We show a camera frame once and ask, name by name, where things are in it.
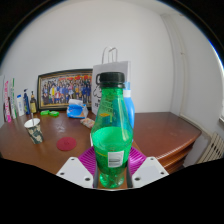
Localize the yellow bottle black pump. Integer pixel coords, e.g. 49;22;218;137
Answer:
29;90;38;115

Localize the tall white green box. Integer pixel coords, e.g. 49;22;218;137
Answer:
9;77;18;120

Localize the tall pink box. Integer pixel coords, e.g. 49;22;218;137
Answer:
2;79;13;123

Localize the blue detergent bottle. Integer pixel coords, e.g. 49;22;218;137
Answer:
122;81;136;129

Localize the dark framed group photo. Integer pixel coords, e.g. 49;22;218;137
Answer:
36;68;94;112

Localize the white tube blue cap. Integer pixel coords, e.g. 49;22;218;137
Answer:
16;94;26;117

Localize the dark blue pump bottle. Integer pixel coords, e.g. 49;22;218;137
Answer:
22;88;32;116

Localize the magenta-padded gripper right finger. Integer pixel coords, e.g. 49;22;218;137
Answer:
125;146;170;189

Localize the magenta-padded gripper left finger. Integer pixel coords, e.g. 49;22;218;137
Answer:
55;146;100;189

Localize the window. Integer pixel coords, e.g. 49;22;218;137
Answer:
218;59;224;123

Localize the white paper gift bag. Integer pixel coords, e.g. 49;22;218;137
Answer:
90;46;132;116

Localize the small patterned snack packet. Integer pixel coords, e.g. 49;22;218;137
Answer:
79;117;96;130

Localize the flat round red coaster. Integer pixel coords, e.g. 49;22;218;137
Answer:
55;136;78;152

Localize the white wall radiator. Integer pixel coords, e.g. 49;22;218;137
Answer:
198;132;224;164

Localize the blue tissue pack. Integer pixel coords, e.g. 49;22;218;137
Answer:
66;98;90;120

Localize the green plastic drink bottle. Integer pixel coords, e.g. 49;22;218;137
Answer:
90;71;134;189

